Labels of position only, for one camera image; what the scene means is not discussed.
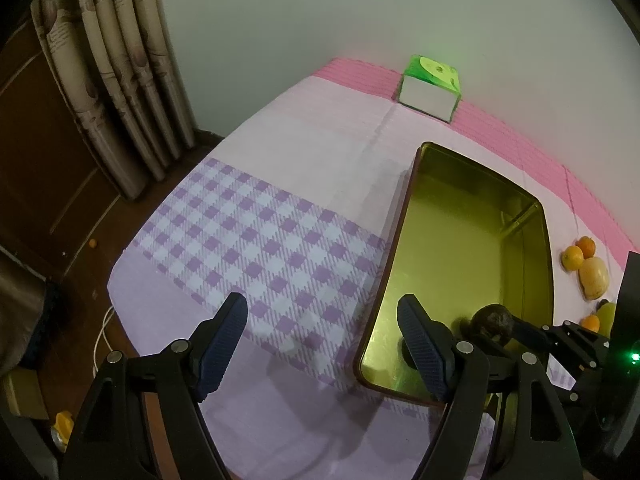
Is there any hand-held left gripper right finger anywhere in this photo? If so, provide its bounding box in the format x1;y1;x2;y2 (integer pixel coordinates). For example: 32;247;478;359
396;294;583;480

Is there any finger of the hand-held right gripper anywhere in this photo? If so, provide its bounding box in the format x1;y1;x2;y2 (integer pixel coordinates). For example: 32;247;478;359
510;316;608;361
547;352;606;406

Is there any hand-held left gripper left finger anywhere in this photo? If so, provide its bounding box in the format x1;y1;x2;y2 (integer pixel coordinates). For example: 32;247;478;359
60;291;249;480

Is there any dark brown passion fruit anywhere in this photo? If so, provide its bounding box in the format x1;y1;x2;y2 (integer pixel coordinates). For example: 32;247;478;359
472;304;513;343

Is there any yellow-green pear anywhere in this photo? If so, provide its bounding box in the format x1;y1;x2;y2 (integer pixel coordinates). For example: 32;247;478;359
595;300;618;338

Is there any yellow melon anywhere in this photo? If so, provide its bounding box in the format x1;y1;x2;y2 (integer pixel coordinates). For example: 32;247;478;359
578;256;610;302

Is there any gold metal tin box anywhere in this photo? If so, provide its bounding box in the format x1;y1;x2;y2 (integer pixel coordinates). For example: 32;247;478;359
355;141;556;408

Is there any yellowish orange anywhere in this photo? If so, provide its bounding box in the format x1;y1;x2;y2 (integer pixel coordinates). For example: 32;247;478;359
561;246;585;272

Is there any small yellow object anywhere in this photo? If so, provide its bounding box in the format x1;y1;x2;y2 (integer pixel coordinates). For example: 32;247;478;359
52;410;76;443

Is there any pink and purple bed sheet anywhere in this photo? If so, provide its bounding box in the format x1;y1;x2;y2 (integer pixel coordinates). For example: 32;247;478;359
106;57;640;480

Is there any dark cloth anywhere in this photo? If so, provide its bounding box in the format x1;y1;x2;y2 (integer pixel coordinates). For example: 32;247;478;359
0;245;66;376

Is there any cardboard box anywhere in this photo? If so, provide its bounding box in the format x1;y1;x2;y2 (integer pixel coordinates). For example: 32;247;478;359
2;367;51;421

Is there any green tissue box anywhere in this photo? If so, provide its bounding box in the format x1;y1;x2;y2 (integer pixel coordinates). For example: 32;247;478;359
397;55;462;123

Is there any beige patterned curtain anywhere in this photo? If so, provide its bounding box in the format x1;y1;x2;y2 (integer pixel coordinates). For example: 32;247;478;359
30;0;196;201

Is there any white cable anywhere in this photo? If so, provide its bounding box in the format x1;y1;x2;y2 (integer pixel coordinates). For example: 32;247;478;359
92;305;118;376

